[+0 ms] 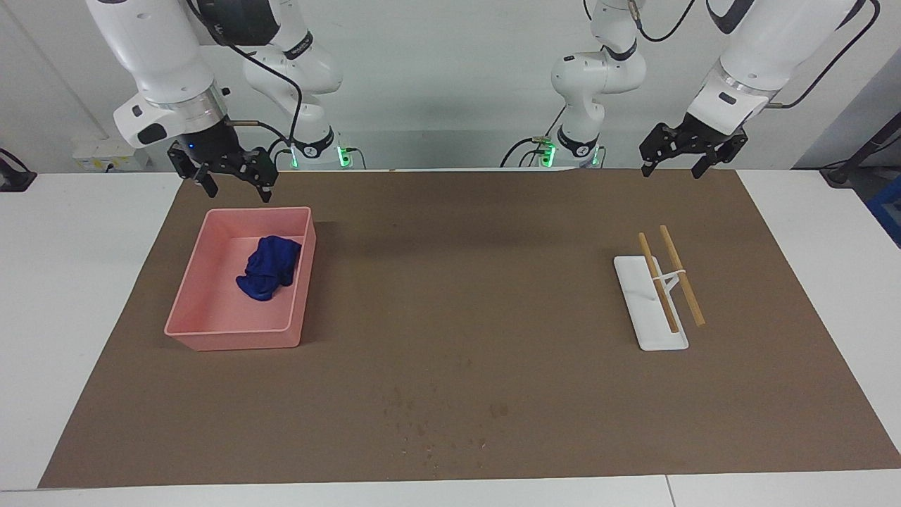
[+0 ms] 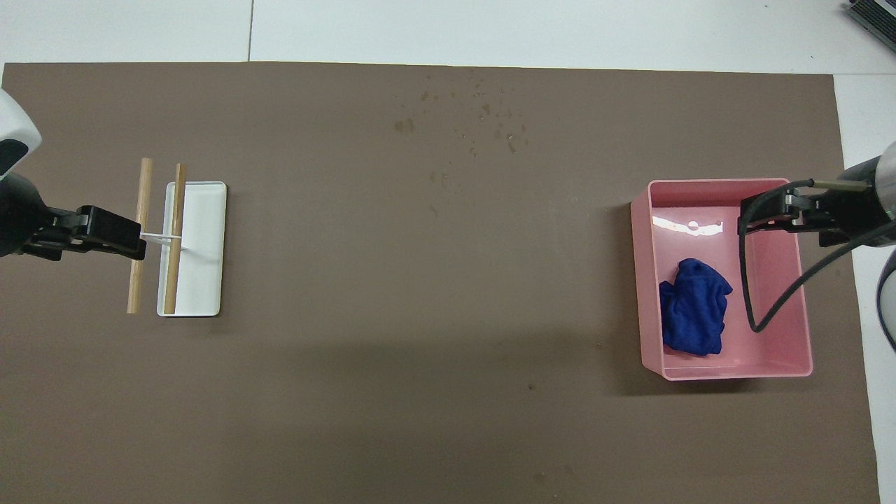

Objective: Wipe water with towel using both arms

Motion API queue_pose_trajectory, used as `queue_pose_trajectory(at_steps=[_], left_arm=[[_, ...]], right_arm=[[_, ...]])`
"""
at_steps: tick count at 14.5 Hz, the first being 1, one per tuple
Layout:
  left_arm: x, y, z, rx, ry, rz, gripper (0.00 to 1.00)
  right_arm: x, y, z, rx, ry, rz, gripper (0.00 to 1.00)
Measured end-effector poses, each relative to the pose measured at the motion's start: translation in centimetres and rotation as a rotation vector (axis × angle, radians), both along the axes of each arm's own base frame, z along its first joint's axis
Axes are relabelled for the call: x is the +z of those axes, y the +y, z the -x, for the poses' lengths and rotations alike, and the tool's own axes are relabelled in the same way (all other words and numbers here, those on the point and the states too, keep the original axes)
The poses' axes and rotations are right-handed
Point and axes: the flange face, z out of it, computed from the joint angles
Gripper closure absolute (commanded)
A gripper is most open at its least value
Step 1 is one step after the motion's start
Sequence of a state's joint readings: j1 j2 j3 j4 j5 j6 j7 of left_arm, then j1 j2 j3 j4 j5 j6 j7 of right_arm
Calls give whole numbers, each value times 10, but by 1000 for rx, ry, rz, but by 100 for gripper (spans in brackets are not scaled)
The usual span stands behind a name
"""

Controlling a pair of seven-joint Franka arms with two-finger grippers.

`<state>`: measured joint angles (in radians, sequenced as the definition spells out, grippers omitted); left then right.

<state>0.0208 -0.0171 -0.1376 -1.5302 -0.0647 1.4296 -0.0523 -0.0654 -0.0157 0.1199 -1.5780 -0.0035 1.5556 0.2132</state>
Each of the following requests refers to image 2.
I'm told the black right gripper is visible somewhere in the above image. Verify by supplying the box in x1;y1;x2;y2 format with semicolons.
741;160;886;247

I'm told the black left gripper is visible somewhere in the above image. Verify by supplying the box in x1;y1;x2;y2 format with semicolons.
0;175;148;261

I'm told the blue towel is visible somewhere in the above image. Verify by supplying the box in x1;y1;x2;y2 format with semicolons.
659;258;734;358

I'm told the pink plastic bin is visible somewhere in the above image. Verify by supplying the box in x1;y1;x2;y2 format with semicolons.
630;178;814;381

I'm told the white rack with wooden sticks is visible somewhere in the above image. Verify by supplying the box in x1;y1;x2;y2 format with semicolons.
140;181;228;318

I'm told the grey ribbed device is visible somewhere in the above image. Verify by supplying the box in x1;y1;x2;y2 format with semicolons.
843;0;896;51

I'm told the brown table mat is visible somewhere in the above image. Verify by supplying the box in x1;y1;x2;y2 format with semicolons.
0;62;881;504

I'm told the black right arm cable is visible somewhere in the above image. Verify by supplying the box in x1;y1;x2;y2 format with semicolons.
738;178;896;334

